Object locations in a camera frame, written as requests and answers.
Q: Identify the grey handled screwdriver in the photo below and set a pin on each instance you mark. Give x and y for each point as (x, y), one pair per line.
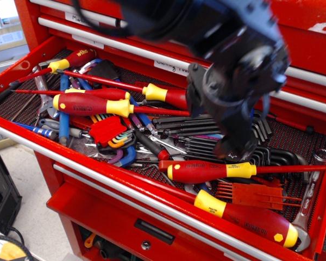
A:
(57, 126)

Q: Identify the blue handled nut driver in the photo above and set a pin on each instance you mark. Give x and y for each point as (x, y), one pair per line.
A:
(63, 118)

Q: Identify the blue purple large hex keys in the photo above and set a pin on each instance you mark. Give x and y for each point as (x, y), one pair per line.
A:
(122, 159)

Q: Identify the red metal tool chest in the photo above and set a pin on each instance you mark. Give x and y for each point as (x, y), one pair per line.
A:
(309, 35)

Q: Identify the white Cutting Tools label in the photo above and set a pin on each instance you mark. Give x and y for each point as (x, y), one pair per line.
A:
(171, 68)

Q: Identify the slim red yellow screwdriver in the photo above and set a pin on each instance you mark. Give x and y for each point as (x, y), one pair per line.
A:
(109, 93)

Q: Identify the silver combination wrench right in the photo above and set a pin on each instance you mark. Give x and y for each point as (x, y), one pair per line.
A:
(308, 201)

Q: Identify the black box on floor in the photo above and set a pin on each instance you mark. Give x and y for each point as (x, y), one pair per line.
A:
(10, 199)

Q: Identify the orange red plastic key holder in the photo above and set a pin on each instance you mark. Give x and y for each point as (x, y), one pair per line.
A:
(255, 195)

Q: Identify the black Tekton torx key set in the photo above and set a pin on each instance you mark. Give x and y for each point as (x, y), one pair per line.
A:
(202, 149)

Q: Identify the black red small screwdriver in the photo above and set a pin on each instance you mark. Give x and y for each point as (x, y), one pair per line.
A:
(161, 153)

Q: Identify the blue hex key holder set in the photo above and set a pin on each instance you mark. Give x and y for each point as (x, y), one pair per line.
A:
(204, 125)

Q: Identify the blue striped precision screwdriver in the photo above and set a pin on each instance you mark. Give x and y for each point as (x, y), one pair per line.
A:
(47, 133)

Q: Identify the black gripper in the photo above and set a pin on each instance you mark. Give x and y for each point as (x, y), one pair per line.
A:
(248, 58)

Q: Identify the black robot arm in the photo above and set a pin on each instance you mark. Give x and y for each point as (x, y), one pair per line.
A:
(180, 21)

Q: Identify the red holder coloured hex keys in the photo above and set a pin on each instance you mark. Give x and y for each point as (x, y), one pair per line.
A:
(110, 133)

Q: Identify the red wiha screwdriver back left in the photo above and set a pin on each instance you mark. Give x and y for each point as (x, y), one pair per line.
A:
(77, 58)

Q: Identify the white Markers label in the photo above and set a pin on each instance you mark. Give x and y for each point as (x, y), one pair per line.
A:
(76, 19)

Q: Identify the open red tool drawer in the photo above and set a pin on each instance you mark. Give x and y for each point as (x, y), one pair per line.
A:
(136, 207)

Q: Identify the large red yellow screwdriver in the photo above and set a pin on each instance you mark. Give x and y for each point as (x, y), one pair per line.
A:
(262, 222)

